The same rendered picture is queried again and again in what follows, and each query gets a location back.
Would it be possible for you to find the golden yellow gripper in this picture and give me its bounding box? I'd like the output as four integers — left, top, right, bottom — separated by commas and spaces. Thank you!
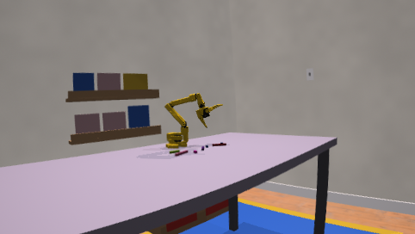
196, 104, 223, 127

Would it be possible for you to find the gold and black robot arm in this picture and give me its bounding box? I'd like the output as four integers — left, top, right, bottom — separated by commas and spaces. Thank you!
164, 93, 205, 149

